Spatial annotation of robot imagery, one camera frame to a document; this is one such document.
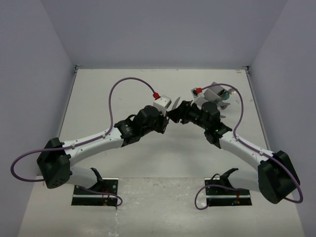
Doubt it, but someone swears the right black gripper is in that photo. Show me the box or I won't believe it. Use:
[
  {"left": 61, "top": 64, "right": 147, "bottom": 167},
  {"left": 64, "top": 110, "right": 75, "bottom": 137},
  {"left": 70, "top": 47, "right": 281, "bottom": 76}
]
[{"left": 168, "top": 100, "right": 209, "bottom": 130}]

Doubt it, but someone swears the white three-compartment container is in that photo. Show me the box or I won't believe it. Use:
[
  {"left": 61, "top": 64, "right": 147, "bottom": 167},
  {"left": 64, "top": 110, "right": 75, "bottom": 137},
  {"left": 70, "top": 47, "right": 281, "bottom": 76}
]
[{"left": 204, "top": 82, "right": 230, "bottom": 110}]

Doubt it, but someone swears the teal plastic spoon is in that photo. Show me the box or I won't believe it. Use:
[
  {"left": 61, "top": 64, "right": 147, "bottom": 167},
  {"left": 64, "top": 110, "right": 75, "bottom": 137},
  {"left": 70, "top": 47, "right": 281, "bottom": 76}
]
[{"left": 221, "top": 93, "right": 230, "bottom": 101}]

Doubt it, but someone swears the thin silver knife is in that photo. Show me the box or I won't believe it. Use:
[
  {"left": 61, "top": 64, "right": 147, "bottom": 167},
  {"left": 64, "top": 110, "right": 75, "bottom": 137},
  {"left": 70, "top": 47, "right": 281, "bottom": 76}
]
[{"left": 171, "top": 97, "right": 181, "bottom": 110}]

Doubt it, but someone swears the ornate silver teaspoon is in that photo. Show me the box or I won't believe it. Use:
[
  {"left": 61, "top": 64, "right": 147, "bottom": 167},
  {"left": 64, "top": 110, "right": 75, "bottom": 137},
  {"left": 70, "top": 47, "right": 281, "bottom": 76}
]
[{"left": 228, "top": 88, "right": 237, "bottom": 95}]

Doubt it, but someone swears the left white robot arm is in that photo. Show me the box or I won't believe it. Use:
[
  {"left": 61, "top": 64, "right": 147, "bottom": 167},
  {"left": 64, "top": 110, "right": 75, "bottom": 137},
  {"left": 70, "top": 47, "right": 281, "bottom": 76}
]
[{"left": 37, "top": 105, "right": 168, "bottom": 194}]

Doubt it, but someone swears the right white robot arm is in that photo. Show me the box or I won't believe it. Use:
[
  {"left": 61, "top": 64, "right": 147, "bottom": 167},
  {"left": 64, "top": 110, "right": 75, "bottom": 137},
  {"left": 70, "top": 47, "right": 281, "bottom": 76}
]
[{"left": 167, "top": 101, "right": 300, "bottom": 204}]

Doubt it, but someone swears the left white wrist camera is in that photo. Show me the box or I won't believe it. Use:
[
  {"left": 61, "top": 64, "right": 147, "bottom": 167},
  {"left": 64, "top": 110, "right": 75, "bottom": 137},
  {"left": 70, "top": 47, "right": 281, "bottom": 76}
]
[{"left": 153, "top": 95, "right": 172, "bottom": 111}]

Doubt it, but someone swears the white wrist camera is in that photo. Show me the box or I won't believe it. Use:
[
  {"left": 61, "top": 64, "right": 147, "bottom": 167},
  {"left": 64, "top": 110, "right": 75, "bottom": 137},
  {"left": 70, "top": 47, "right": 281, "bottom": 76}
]
[
  {"left": 191, "top": 87, "right": 206, "bottom": 107},
  {"left": 153, "top": 95, "right": 172, "bottom": 111}
]

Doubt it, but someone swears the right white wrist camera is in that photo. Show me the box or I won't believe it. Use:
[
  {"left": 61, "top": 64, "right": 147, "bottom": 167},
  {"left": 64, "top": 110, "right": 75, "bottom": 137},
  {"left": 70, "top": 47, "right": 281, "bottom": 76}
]
[{"left": 191, "top": 87, "right": 206, "bottom": 107}]

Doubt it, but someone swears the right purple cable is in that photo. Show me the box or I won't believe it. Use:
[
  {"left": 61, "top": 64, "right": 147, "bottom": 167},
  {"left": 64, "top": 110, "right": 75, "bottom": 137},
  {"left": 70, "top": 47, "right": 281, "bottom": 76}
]
[{"left": 194, "top": 83, "right": 304, "bottom": 210}]

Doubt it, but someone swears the purple cable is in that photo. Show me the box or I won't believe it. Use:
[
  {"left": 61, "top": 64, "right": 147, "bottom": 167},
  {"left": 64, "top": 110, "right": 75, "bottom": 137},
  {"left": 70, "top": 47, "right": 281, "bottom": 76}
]
[
  {"left": 11, "top": 78, "right": 160, "bottom": 207},
  {"left": 194, "top": 83, "right": 304, "bottom": 210}
]

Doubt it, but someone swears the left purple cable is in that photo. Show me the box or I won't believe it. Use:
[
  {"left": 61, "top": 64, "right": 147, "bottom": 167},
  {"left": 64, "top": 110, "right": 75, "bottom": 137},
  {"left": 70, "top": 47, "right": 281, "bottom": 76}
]
[{"left": 11, "top": 78, "right": 160, "bottom": 207}]

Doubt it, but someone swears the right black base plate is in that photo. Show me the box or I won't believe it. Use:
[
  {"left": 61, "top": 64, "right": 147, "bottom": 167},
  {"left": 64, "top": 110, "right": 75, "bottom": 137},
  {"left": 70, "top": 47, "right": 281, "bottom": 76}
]
[{"left": 204, "top": 174, "right": 252, "bottom": 207}]

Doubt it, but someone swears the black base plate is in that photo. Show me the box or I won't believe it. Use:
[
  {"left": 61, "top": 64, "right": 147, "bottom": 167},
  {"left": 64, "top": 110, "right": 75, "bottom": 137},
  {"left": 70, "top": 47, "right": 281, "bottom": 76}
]
[
  {"left": 71, "top": 178, "right": 121, "bottom": 207},
  {"left": 204, "top": 174, "right": 252, "bottom": 207}
]

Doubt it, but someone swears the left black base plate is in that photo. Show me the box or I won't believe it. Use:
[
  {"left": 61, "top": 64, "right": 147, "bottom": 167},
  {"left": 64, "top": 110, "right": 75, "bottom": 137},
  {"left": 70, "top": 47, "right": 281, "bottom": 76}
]
[{"left": 71, "top": 178, "right": 121, "bottom": 207}]

